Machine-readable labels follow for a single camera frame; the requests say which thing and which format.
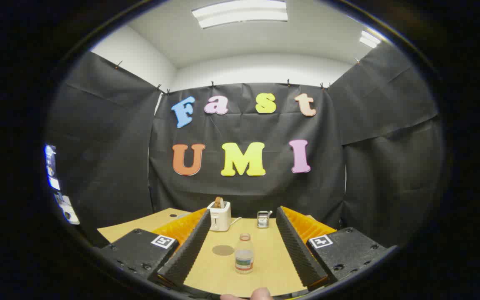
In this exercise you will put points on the small silver metal rack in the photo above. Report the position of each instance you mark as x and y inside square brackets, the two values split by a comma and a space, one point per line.
[262, 220]

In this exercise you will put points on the white toaster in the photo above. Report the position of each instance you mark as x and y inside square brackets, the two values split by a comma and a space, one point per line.
[220, 220]

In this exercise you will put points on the bread slice in toaster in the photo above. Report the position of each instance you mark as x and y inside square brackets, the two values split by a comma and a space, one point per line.
[218, 202]

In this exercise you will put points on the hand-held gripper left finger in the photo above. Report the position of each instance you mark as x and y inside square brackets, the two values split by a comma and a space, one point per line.
[190, 254]

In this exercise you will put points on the round brown coaster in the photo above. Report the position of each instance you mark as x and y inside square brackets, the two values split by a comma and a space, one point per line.
[223, 250]

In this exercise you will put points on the wooden table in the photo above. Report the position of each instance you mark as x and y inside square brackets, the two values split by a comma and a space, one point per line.
[267, 266]

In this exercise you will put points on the clear plastic juice bottle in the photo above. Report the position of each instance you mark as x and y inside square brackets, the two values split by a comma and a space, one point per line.
[244, 258]

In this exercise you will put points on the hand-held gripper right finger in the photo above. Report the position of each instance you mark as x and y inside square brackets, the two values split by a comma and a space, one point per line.
[298, 254]

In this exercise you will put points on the white blurred object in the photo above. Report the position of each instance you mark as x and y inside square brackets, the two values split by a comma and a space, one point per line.
[54, 183]

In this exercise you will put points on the small ceiling light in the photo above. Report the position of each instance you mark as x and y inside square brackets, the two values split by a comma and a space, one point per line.
[369, 39]

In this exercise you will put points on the long ceiling light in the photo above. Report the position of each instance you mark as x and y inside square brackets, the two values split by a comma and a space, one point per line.
[240, 13]

